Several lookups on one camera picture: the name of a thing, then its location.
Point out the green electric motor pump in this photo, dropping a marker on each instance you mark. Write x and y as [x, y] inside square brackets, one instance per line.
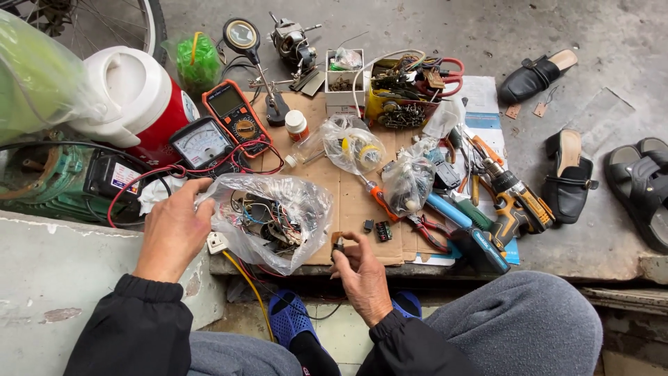
[57, 177]

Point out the white crumpled cloth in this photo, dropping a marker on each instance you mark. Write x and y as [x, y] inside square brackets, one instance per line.
[156, 192]

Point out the black test lead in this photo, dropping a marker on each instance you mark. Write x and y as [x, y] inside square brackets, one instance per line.
[104, 149]

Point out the clear bag of solder rolls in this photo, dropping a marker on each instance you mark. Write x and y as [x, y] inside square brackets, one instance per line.
[355, 146]

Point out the person's left hand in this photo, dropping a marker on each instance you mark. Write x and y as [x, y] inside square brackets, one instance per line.
[167, 230]

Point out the small black switch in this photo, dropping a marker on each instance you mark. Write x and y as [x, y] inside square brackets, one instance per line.
[368, 225]

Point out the printed paper sheet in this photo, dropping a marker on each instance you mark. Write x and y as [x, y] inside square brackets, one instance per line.
[480, 102]

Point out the small copper circuit board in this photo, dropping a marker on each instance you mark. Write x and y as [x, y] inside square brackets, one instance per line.
[513, 111]
[540, 109]

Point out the red test lead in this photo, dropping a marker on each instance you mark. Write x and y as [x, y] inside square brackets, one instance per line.
[151, 174]

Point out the white pill bottle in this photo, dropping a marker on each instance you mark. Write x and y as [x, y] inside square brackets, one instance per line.
[296, 125]

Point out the small clear glass bottle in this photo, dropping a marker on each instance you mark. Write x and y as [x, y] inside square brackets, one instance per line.
[305, 151]

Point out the blue slipper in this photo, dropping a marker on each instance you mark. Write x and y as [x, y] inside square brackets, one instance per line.
[409, 304]
[289, 318]

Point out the small metal fan motor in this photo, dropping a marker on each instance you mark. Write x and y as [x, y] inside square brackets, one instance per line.
[292, 44]

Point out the bicycle wheel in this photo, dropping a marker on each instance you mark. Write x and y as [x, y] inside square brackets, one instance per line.
[104, 21]

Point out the white power socket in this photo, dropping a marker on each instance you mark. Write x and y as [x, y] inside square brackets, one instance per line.
[216, 243]

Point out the teal and black power tool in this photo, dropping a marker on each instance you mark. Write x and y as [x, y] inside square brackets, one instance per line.
[483, 250]

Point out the magnifier helping-hand stand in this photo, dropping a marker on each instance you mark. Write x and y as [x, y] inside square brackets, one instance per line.
[243, 37]

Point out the brown cardboard sheet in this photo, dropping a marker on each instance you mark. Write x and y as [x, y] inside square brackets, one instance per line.
[349, 203]

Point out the yellow box of parts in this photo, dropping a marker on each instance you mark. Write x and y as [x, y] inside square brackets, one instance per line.
[402, 99]

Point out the orange digital multimeter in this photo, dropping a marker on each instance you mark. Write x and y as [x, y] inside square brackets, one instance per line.
[235, 112]

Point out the white cardboard box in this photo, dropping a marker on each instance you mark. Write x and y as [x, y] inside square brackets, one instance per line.
[344, 91]

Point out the clear bag of small parts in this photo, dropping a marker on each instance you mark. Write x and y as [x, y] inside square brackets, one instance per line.
[409, 180]

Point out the small black electronic component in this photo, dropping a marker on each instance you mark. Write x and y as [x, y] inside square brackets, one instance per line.
[338, 245]

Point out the small black and green component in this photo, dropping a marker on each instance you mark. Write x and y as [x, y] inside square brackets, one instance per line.
[383, 231]

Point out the black analog multimeter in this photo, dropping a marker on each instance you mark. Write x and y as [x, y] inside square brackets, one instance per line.
[203, 145]

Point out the person's right hand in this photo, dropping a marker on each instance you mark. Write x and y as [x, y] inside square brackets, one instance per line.
[365, 282]

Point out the black slip-on shoe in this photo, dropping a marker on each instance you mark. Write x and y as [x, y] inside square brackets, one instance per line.
[569, 183]
[532, 78]

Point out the large green plastic bag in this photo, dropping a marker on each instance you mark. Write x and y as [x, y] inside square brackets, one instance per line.
[36, 78]

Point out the small tied green bag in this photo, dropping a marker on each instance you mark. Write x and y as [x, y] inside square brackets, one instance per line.
[198, 62]

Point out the red and white water jug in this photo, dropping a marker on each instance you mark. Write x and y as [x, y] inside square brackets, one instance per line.
[135, 99]

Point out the person's grey trousers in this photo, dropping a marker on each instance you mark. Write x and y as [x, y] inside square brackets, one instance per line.
[511, 324]

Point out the black sandal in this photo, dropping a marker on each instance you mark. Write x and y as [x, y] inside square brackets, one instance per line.
[644, 188]

